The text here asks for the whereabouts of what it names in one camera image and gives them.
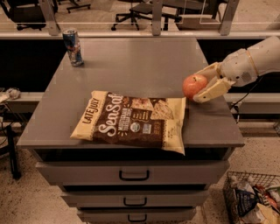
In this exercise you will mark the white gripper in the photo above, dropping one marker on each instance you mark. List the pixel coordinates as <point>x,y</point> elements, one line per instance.
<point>237,68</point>

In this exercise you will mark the red apple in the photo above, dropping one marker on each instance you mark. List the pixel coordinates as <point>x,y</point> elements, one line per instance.
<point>193,84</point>

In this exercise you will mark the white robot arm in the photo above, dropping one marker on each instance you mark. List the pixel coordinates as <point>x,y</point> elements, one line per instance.
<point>267,56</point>

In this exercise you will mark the brown chip bag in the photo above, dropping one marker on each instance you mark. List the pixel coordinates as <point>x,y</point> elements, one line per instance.
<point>141,122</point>

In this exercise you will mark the red snack bag in basket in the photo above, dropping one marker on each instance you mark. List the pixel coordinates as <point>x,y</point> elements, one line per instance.
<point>268,196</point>

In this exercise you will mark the dark snack bag in basket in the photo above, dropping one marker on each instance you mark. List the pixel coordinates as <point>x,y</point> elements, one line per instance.
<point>246,201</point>

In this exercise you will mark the yellow snack bag in basket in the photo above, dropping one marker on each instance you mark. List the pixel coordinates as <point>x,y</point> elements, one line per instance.
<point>267,215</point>

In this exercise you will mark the black office chair centre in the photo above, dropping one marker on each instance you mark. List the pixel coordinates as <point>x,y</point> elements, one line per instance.
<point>151,10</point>

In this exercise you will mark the black office chair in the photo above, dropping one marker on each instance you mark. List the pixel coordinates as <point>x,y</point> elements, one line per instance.
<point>151,10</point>
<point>24,13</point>

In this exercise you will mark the blue energy drink can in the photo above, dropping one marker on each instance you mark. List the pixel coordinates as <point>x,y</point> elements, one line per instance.
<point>73,46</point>

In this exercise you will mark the grey drawer cabinet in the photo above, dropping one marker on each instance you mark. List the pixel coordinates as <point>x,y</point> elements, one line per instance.
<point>88,173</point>

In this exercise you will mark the black office chair left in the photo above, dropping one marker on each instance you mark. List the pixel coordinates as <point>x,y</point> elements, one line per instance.
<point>24,13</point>

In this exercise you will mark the black stand at left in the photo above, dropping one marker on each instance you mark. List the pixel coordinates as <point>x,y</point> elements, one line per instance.
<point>10,149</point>

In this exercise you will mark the top drawer black handle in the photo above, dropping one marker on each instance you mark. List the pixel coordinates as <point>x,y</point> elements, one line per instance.
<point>133,176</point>

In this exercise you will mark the drawer black handle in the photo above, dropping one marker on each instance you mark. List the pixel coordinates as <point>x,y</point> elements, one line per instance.
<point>134,202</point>
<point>136,218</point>
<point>133,176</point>

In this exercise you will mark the wire basket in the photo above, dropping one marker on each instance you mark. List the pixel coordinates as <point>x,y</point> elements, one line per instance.
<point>245,181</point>

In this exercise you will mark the middle drawer black handle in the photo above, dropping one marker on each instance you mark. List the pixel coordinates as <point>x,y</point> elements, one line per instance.
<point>134,202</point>

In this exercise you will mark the bottom drawer black handle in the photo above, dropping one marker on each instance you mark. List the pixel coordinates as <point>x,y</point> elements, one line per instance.
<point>136,218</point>

